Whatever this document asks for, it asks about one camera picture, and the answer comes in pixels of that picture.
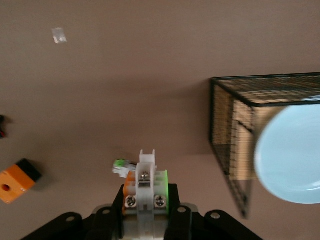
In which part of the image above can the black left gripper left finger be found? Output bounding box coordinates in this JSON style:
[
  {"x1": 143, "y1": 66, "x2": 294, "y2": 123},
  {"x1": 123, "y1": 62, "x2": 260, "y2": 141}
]
[{"x1": 21, "y1": 183, "x2": 126, "y2": 240}]

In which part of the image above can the black square white-top push button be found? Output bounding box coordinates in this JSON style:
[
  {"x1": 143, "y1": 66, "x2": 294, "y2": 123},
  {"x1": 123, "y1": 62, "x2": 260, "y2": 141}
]
[{"x1": 0, "y1": 114, "x2": 7, "y2": 140}]

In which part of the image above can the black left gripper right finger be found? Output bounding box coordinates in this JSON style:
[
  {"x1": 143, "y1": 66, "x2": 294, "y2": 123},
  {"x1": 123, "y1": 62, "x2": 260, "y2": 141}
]
[{"x1": 164, "y1": 183, "x2": 264, "y2": 240}]

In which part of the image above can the orange button enclosure box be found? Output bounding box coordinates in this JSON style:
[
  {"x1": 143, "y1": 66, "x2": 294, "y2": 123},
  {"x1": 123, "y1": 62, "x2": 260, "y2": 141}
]
[{"x1": 0, "y1": 158, "x2": 43, "y2": 205}]

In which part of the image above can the black wire mesh basket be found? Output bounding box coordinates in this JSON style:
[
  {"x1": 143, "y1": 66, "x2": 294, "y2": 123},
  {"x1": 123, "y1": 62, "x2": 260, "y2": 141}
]
[{"x1": 209, "y1": 72, "x2": 320, "y2": 220}]

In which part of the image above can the small clear tape patch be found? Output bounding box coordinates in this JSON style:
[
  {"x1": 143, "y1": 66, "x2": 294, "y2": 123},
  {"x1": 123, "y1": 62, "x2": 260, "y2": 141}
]
[{"x1": 50, "y1": 27, "x2": 68, "y2": 45}]

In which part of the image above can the red push button switch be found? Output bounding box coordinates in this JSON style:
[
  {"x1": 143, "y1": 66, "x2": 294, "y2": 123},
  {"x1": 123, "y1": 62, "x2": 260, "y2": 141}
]
[{"x1": 122, "y1": 148, "x2": 171, "y2": 240}]

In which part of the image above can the light blue plate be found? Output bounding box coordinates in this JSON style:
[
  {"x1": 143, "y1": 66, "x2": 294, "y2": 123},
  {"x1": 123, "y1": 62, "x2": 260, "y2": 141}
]
[{"x1": 254, "y1": 103, "x2": 320, "y2": 205}]

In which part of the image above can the green push button switch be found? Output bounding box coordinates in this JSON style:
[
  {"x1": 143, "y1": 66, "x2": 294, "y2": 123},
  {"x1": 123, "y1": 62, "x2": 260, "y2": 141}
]
[{"x1": 111, "y1": 159, "x2": 137, "y2": 179}]

